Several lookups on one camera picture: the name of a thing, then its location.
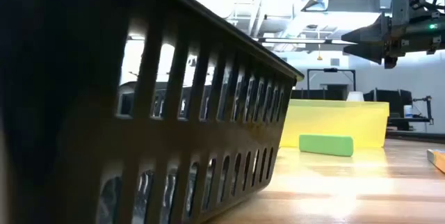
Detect black background table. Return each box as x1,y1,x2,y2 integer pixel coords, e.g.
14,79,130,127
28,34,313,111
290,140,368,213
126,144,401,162
387,115,434,131

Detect black slotted plastic basket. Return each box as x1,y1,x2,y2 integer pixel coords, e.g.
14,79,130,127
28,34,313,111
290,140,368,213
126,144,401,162
0,0,305,224

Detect yellow translucent plastic bin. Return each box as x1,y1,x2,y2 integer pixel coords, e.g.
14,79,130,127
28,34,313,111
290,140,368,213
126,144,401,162
280,99,390,149

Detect black background rig frame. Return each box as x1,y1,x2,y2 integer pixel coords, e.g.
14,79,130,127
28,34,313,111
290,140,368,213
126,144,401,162
307,67,357,100

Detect yellow carded calculator pack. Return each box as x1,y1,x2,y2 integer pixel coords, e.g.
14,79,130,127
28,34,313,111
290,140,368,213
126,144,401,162
426,148,445,175

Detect black background panels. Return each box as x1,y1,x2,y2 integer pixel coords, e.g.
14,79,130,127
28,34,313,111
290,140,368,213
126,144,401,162
363,88,414,120

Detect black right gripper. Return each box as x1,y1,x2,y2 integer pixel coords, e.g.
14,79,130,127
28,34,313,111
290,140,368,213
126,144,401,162
341,10,445,69

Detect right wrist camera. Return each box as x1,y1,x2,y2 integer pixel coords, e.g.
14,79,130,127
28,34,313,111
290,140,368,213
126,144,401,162
391,0,411,27

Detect ceiling strip light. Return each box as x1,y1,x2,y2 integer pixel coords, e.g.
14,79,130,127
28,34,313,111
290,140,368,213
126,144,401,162
257,37,356,45

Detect green rectangular eraser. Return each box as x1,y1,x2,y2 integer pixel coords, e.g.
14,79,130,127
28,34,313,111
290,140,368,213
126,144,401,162
298,133,355,158

